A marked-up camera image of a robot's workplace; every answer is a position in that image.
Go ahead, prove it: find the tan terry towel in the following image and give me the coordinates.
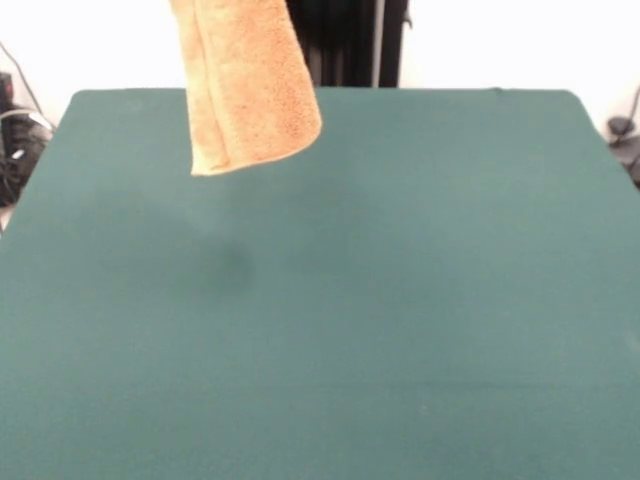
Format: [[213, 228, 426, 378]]
[[168, 0, 323, 177]]

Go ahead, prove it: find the dark green tablecloth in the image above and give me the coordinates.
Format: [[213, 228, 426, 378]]
[[0, 87, 640, 480]]

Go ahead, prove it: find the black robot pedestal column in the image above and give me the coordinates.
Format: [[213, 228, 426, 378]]
[[284, 0, 414, 90]]

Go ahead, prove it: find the black device with cable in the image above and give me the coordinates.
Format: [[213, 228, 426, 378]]
[[607, 115, 640, 189]]

